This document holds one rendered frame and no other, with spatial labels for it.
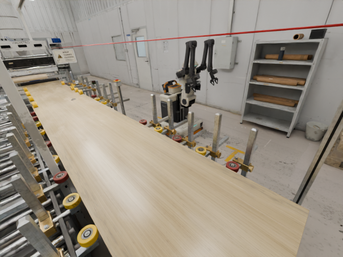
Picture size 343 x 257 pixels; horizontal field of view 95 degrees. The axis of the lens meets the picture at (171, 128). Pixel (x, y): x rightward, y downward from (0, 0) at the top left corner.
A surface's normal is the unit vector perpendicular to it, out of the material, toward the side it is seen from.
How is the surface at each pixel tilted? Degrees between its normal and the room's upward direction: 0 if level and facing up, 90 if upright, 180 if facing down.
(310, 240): 0
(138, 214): 0
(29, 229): 90
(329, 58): 90
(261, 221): 0
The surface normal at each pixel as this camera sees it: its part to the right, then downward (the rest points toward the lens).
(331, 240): -0.05, -0.87
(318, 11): -0.72, 0.37
